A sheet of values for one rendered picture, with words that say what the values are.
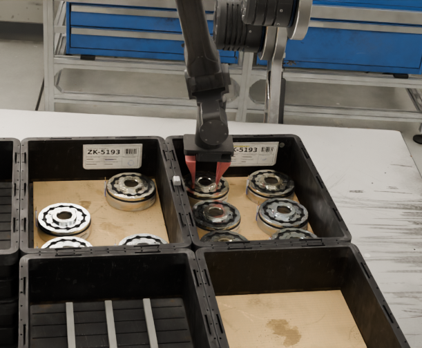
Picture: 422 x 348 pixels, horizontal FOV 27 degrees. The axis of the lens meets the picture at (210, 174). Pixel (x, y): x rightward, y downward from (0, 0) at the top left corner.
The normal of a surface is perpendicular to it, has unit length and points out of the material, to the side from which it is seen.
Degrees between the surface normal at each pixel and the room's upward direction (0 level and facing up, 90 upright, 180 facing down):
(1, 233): 0
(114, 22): 90
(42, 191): 0
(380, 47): 90
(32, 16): 90
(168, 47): 90
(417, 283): 0
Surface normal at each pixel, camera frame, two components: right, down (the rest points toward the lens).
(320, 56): 0.04, 0.53
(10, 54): 0.08, -0.85
